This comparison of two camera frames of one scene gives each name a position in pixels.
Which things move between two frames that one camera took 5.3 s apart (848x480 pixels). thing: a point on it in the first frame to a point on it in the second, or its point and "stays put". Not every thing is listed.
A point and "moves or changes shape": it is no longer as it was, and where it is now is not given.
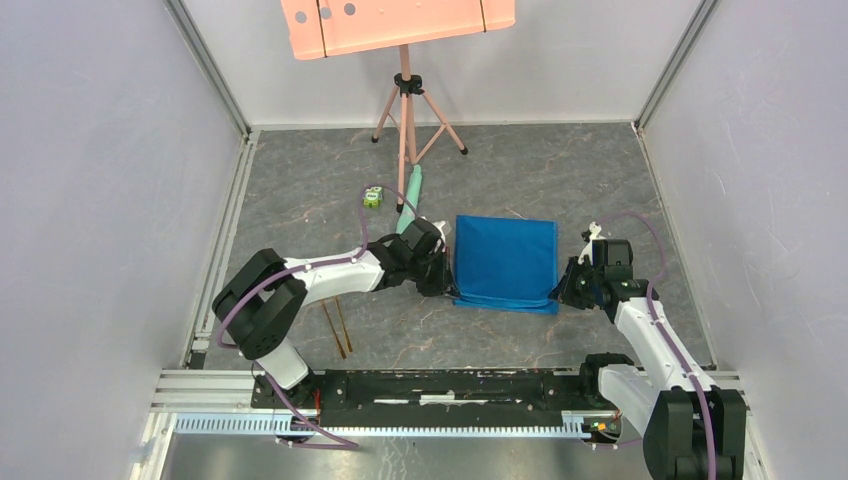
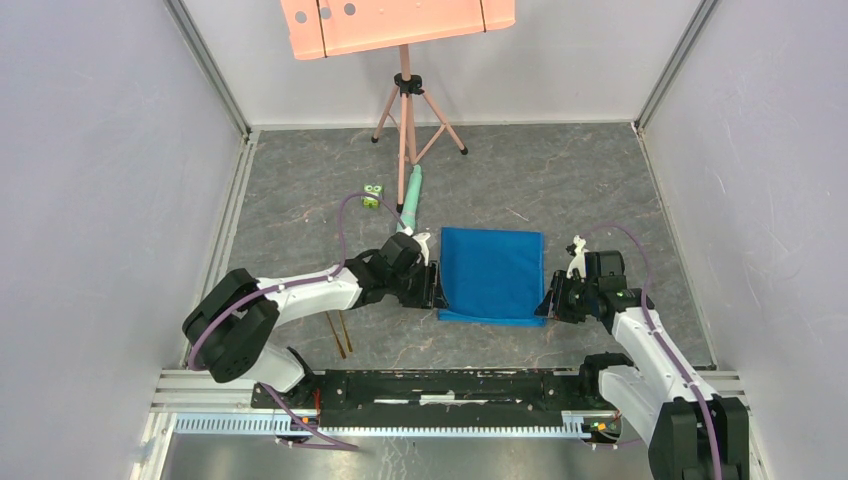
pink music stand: (329, 28) stays put
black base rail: (444, 398) stays put
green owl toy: (373, 197) stays put
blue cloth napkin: (506, 263) moves or changes shape
